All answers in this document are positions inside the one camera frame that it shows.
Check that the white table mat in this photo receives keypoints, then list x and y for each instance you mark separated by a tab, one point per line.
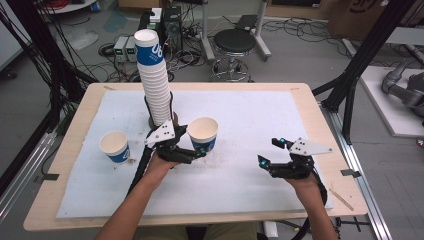
216	193

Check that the small white box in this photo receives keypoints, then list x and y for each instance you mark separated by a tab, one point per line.
156	15

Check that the grey robot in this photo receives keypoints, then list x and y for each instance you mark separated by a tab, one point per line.
400	93

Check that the blue white paper cup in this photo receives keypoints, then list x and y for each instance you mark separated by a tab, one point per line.
113	143
202	130

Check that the grey tape piece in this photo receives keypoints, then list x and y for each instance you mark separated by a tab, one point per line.
46	177
350	173

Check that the printed cardboard box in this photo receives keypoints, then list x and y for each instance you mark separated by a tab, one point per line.
360	16

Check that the person's left hand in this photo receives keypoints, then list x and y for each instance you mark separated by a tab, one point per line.
158	170

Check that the thin wooden stick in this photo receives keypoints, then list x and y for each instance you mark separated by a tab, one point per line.
341	199

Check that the white floor platform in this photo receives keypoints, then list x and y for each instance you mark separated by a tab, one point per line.
386	113

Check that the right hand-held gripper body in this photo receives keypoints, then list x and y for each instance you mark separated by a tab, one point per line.
295	168

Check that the stack of nested paper cups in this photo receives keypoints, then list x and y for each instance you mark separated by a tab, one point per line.
153	76

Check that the aluminium rail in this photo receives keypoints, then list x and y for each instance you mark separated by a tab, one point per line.
363	186
23	180

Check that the brown cup holder black rods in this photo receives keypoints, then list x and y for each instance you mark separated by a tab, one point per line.
151	124

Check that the person's right hand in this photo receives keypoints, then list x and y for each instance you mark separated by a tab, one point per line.
306	188

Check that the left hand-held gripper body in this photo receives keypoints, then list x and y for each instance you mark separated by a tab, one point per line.
166	148

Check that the black flat pad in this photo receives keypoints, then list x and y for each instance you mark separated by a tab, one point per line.
246	22

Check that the grey bench power supply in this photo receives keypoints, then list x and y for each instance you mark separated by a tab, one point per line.
120	46
131	50

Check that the black frame post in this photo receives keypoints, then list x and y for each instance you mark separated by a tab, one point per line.
366	50

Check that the black round stool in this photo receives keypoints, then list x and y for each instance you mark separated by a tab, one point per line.
234	40

